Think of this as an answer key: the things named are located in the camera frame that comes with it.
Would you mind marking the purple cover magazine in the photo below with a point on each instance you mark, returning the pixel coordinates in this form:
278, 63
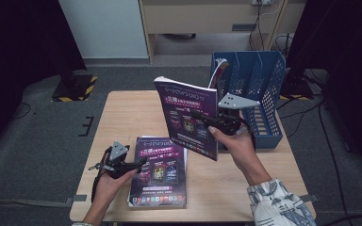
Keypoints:
157, 182
185, 106

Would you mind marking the blue file rack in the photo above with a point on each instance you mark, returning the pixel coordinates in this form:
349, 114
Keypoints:
267, 141

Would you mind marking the person's right hand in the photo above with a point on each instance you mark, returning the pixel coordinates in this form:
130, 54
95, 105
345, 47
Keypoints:
240, 149

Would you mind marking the person's left hand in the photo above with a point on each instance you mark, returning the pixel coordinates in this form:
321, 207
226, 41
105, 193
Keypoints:
108, 188

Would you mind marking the black curtain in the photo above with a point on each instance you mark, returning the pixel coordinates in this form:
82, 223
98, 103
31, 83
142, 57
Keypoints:
19, 47
352, 47

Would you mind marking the grey tape strip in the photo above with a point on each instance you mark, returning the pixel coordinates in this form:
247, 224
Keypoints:
77, 198
308, 198

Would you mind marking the light wood desk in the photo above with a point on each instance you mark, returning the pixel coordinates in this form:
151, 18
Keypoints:
201, 15

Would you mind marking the black floor tape mark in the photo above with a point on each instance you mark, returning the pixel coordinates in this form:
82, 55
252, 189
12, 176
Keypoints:
87, 126

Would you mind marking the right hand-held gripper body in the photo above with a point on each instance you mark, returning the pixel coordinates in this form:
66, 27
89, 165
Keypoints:
237, 101

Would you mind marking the dark red cover magazine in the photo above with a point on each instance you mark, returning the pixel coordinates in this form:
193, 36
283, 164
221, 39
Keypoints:
221, 73

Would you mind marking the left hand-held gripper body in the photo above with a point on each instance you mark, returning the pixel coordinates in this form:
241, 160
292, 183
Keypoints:
118, 152

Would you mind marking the white power strip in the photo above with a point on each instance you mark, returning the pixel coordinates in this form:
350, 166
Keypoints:
262, 2

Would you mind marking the white cabinet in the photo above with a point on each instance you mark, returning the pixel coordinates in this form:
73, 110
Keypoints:
103, 28

